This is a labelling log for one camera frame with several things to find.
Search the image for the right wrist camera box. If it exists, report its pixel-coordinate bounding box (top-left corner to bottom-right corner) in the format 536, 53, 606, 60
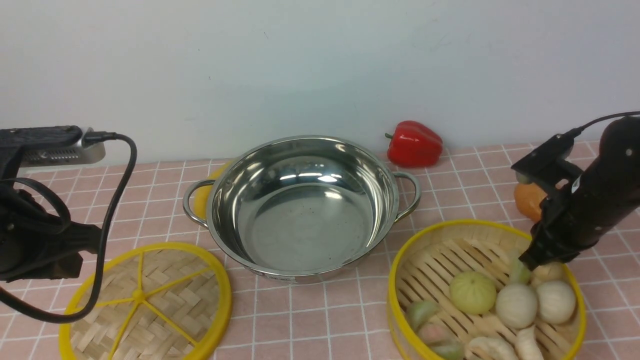
510, 130, 583, 198

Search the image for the green dumpling back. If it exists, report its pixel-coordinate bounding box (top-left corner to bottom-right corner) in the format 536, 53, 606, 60
509, 256, 531, 285

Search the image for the green round bun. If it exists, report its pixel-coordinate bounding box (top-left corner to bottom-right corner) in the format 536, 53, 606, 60
449, 271, 498, 315

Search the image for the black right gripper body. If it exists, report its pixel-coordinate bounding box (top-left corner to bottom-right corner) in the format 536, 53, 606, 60
519, 116, 640, 271

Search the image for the white round bun right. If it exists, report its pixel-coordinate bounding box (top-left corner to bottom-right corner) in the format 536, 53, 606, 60
535, 280, 577, 325

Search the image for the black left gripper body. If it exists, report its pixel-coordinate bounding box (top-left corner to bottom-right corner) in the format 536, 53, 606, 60
0, 177, 103, 283

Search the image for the white round bun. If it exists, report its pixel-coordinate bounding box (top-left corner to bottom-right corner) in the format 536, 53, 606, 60
535, 280, 577, 325
494, 283, 538, 330

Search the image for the orange potato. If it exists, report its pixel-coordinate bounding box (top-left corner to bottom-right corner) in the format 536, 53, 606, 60
513, 183, 547, 223

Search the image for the white dumpling right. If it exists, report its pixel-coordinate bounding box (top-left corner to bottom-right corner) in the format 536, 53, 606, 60
514, 325, 544, 360

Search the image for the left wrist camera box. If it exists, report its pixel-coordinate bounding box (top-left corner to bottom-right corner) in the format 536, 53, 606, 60
0, 125, 106, 179

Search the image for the white dumpling left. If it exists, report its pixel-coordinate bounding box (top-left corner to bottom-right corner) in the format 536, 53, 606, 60
466, 336, 519, 360

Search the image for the yellow woven steamer lid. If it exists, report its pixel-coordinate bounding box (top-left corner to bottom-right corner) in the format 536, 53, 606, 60
58, 243, 233, 360

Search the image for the green dumpling left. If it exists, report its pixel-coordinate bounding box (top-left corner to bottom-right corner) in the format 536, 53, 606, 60
406, 300, 441, 332

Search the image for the yellow bamboo steamer basket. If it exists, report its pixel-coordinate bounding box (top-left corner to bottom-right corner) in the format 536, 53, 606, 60
388, 218, 586, 360

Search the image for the white dumpling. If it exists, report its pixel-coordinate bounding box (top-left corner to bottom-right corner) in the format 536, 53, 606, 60
514, 325, 544, 360
466, 336, 519, 360

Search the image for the pink checkered tablecloth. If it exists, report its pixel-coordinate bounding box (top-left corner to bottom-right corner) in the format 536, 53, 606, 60
0, 144, 639, 360

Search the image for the black camera cable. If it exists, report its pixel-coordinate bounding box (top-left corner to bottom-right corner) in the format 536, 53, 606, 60
0, 131, 138, 324
565, 111, 640, 138

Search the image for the stainless steel pot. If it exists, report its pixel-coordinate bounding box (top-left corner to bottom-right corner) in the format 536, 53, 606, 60
182, 135, 422, 284

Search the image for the black right camera cable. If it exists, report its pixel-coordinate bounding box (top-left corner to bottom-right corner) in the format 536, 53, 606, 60
565, 111, 640, 138

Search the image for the pink green dumpling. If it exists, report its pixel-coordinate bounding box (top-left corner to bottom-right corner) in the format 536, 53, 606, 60
417, 322, 464, 360

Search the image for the black left camera cable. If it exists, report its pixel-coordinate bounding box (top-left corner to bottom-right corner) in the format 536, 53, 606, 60
0, 131, 138, 324

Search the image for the white round bun left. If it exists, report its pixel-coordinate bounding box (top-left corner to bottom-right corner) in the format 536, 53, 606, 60
494, 283, 538, 330

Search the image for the red bell pepper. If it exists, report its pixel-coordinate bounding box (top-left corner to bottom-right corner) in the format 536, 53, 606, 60
385, 120, 444, 169

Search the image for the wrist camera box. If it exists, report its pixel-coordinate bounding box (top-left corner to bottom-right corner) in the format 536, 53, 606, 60
510, 130, 583, 198
0, 125, 106, 179

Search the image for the yellow banana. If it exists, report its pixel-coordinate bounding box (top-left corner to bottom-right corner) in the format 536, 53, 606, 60
192, 161, 233, 219

